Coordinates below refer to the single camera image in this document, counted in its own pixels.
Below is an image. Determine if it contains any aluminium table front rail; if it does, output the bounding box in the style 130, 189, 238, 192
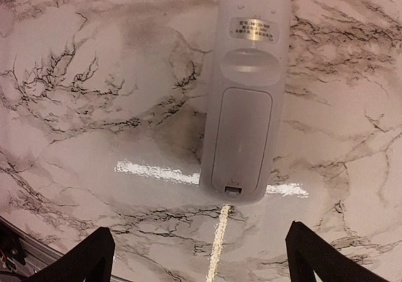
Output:
1, 217, 63, 277

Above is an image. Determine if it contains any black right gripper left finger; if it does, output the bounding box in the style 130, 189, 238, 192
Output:
20, 227, 115, 281

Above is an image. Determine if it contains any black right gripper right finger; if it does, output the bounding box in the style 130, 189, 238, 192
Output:
285, 221, 387, 282

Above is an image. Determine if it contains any white remote control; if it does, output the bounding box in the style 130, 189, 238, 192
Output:
199, 0, 291, 205

